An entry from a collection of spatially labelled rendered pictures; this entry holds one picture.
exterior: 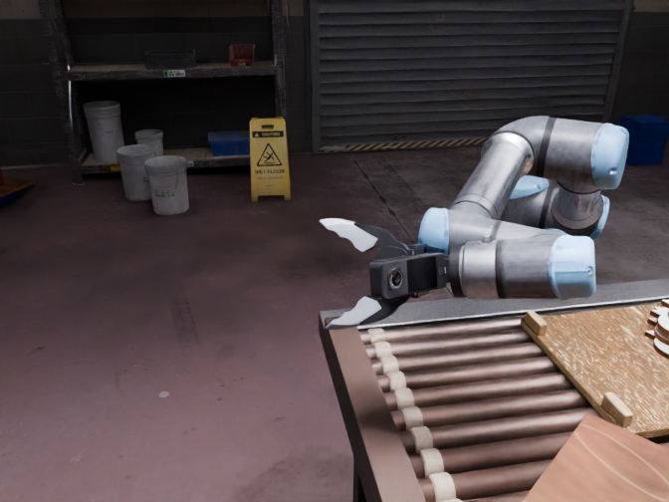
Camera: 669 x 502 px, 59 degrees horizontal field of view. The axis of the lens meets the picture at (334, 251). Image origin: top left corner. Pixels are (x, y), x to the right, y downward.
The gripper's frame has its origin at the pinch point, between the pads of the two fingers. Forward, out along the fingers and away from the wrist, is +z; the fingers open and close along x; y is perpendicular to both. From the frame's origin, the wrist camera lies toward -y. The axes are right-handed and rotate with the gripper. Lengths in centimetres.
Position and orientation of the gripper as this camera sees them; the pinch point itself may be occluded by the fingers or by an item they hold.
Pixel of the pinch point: (319, 274)
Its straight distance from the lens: 82.3
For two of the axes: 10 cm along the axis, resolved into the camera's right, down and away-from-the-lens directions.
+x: -0.6, -10.0, -0.3
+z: -9.1, 0.4, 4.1
